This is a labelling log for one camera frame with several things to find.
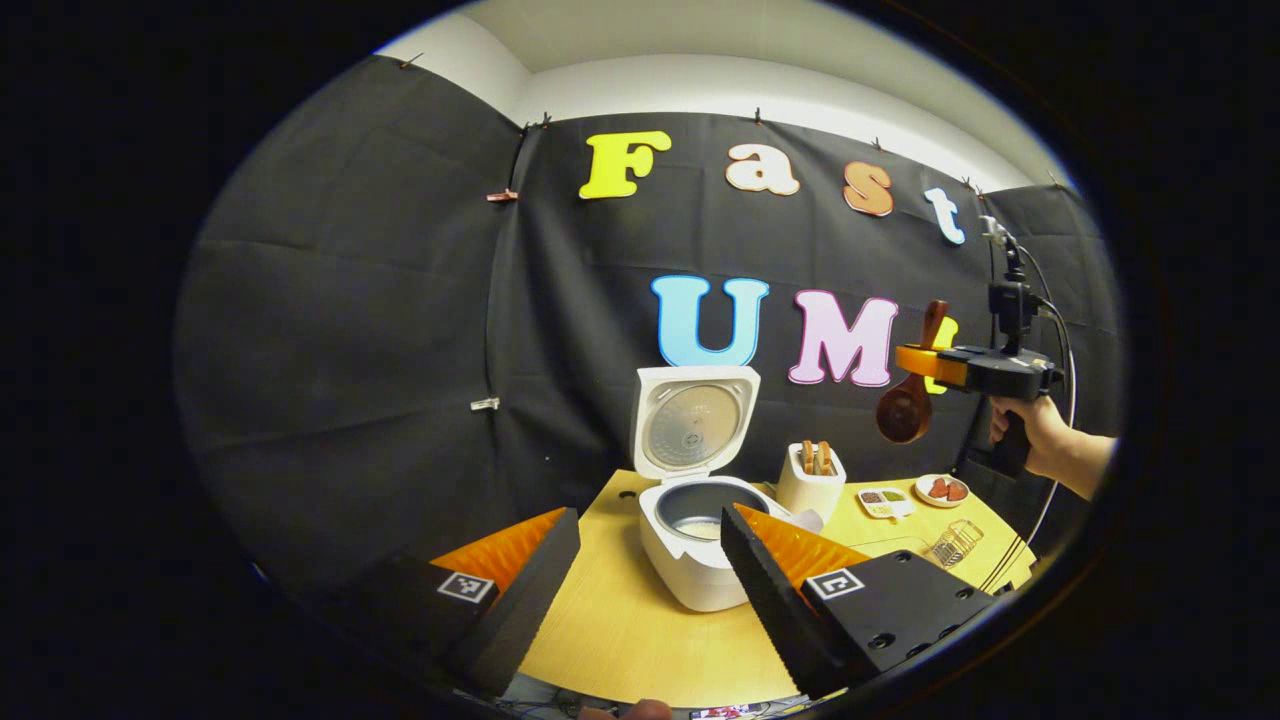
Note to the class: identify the white cloth clip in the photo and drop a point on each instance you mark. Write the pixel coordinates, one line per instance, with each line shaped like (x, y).
(485, 404)

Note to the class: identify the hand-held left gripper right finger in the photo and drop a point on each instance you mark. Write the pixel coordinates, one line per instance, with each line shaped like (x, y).
(765, 610)

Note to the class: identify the white round plate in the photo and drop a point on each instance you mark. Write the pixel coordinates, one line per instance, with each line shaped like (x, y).
(922, 497)

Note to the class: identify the toasted bread slice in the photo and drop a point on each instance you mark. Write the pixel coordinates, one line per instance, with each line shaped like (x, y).
(807, 458)
(824, 459)

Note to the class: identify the black backdrop cloth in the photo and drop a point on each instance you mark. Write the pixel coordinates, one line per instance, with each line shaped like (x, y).
(330, 380)

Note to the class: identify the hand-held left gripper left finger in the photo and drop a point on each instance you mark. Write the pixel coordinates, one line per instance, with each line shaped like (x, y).
(525, 600)

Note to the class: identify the white toaster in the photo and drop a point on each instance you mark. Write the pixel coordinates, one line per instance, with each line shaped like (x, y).
(810, 500)

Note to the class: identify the red meat slice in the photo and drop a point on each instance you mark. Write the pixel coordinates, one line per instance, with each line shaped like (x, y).
(957, 491)
(937, 489)

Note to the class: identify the brown wooden spoon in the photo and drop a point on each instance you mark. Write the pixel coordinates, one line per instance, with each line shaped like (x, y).
(905, 415)

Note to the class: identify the white rice cooker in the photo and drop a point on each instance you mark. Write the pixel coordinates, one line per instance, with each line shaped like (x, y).
(690, 585)

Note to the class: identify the red cloth clip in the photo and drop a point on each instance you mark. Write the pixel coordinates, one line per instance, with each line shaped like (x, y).
(503, 196)

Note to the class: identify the white divided dish of beans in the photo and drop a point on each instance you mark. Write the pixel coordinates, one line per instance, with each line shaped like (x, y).
(885, 503)

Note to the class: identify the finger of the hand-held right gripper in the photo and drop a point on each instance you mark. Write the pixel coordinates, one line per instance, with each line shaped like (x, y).
(925, 364)

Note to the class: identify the row of small black clips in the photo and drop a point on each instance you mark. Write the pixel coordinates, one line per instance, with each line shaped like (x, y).
(758, 116)

